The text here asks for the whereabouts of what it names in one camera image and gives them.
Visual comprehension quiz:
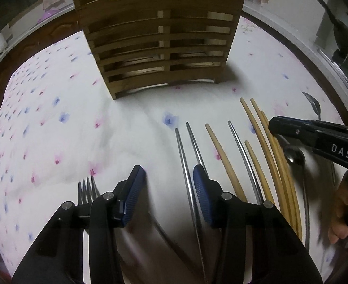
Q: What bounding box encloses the person's right hand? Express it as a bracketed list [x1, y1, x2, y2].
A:
[328, 171, 348, 244]

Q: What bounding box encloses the large steel fork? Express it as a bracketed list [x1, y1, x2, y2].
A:
[77, 176, 100, 205]

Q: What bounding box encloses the steel spoon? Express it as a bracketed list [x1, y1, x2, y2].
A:
[284, 144, 311, 251]

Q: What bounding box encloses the steel chopstick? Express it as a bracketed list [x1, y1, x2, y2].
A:
[186, 122, 206, 171]
[175, 128, 208, 283]
[227, 120, 264, 204]

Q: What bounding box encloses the small steel fork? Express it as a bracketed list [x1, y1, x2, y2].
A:
[302, 92, 336, 186]

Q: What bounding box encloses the floral white tablecloth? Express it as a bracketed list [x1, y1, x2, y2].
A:
[0, 18, 342, 283]

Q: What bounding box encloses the black wok with lid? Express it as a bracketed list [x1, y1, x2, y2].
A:
[317, 0, 348, 60]

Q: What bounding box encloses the purple basin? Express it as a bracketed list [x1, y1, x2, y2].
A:
[37, 9, 59, 24]

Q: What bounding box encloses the wooden utensil holder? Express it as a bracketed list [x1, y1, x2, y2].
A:
[73, 0, 244, 99]

